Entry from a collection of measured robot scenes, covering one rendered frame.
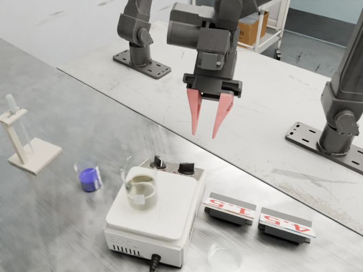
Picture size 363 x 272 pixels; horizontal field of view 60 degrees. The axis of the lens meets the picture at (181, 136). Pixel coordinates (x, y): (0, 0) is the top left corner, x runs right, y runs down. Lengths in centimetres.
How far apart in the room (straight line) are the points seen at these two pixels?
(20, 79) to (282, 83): 77
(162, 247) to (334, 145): 43
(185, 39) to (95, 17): 162
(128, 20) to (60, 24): 113
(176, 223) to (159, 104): 43
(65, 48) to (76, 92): 117
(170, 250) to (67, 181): 29
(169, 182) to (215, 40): 24
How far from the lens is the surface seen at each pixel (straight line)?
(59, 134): 80
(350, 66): 64
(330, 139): 73
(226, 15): 54
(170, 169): 60
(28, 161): 75
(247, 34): 269
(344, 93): 66
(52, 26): 201
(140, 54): 97
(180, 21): 58
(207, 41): 49
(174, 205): 50
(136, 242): 51
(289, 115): 85
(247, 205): 62
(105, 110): 84
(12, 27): 191
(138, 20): 92
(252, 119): 81
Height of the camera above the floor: 140
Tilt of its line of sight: 42 degrees down
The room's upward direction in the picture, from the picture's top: straight up
